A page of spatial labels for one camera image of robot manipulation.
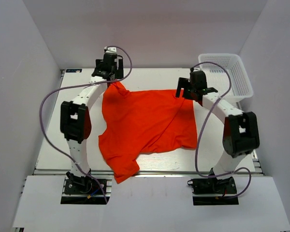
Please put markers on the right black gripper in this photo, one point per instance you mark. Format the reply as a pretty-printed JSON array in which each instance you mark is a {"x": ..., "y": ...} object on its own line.
[{"x": 182, "y": 83}]

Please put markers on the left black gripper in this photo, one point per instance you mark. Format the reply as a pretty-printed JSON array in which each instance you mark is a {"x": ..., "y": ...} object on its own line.
[{"x": 119, "y": 72}]

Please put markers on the orange t shirt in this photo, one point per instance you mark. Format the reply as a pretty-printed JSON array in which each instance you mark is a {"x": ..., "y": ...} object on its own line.
[{"x": 143, "y": 122}]

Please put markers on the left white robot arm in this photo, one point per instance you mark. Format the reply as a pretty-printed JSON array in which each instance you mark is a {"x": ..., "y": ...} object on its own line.
[{"x": 75, "y": 121}]

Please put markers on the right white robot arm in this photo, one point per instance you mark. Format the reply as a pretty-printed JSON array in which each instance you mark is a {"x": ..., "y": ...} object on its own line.
[{"x": 240, "y": 133}]

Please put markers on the blue label sticker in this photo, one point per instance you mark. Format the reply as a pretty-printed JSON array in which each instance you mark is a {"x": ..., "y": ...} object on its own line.
[{"x": 73, "y": 70}]

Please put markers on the white plastic mesh basket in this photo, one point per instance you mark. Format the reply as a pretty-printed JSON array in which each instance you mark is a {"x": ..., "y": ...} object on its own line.
[{"x": 224, "y": 70}]

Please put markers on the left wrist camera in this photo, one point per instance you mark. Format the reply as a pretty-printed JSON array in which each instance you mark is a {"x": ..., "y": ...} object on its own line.
[{"x": 110, "y": 50}]

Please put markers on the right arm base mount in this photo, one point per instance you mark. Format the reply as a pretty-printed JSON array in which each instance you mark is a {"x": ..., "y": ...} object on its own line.
[{"x": 213, "y": 192}]

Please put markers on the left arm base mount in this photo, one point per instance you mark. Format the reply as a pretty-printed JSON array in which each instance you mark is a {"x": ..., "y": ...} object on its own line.
[{"x": 85, "y": 190}]

